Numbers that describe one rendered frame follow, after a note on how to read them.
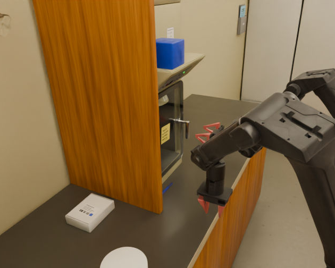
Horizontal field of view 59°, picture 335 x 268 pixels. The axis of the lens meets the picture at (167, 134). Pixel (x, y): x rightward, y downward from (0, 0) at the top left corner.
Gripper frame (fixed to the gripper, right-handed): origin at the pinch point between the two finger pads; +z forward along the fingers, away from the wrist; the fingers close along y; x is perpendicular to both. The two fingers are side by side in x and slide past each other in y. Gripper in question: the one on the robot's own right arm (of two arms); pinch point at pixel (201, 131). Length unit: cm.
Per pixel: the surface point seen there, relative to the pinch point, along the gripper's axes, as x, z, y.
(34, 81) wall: -26, 57, 38
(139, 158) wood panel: -1.9, 11.3, 34.7
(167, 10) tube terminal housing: -52, 15, 6
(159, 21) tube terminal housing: -49, 15, 12
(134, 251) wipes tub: 7, -7, 66
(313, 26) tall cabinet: -11, -23, -284
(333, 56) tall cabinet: 20, -52, -284
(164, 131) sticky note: -3.9, 11.4, 14.4
